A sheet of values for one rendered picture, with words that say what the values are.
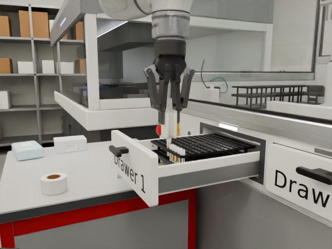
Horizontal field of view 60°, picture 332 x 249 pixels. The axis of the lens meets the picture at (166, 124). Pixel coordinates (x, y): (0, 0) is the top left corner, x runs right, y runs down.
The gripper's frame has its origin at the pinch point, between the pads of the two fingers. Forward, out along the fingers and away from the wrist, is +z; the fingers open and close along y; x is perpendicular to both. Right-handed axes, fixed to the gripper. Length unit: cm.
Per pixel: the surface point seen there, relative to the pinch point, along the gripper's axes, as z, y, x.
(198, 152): 6.0, -4.4, 7.2
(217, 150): 5.9, -9.5, 7.8
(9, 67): -19, 53, -384
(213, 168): 8.6, -5.5, 11.9
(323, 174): 4.6, -14.2, 32.3
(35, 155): 19, 30, -55
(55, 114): 52, -5, -420
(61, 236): 30.8, 25.6, -12.1
